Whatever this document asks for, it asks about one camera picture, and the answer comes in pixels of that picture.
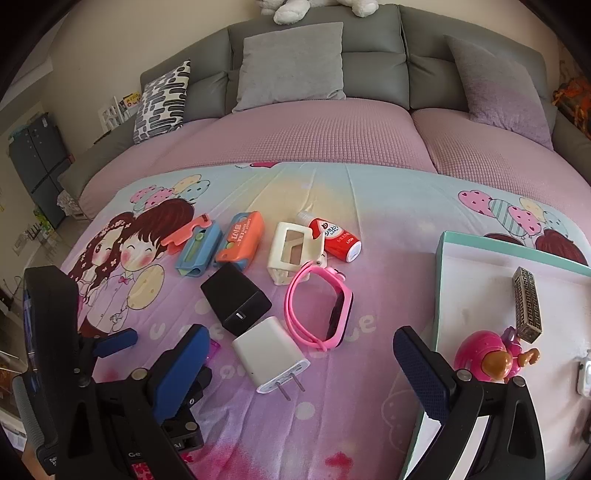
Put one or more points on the black wall charger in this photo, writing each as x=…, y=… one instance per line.
x=231, y=290

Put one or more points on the printed cartoon blanket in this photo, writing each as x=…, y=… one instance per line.
x=369, y=207

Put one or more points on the grey sofa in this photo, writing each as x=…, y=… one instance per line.
x=369, y=32

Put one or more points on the white smartwatch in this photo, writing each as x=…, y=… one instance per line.
x=585, y=374

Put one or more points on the dark blue-grey cabinet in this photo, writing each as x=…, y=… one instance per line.
x=37, y=170

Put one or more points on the white wall charger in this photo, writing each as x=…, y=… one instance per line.
x=268, y=355

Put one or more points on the mauve textured sofa cover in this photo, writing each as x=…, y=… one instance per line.
x=323, y=134

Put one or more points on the grey lilac pillow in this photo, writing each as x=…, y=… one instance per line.
x=498, y=87

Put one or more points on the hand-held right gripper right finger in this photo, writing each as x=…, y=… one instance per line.
x=418, y=369

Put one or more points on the red glue bottle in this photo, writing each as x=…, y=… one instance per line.
x=339, y=242

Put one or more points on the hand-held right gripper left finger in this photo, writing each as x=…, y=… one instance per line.
x=184, y=364

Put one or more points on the orange packet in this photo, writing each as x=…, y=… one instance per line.
x=240, y=240

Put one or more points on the pink toy figure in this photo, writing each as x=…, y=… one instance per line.
x=475, y=350

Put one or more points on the white magazine holder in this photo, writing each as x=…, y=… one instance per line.
x=120, y=110

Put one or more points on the shallow teal cardboard box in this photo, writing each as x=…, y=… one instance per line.
x=471, y=295

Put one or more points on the beige patterned curtain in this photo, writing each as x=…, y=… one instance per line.
x=570, y=69

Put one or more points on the bronze patterned metal block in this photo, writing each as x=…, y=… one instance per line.
x=526, y=300

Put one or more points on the white plush toy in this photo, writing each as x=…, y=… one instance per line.
x=288, y=11

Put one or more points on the orange bag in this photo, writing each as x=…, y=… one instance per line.
x=572, y=99

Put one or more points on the blue pink case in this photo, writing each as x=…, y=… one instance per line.
x=198, y=251

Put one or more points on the pink smartwatch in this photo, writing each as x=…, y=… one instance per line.
x=340, y=302

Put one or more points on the cream plastic frame case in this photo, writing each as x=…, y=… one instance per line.
x=295, y=261

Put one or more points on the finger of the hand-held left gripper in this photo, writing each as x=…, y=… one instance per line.
x=198, y=383
x=115, y=344

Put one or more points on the black and white patterned pillow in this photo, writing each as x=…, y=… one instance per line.
x=161, y=101

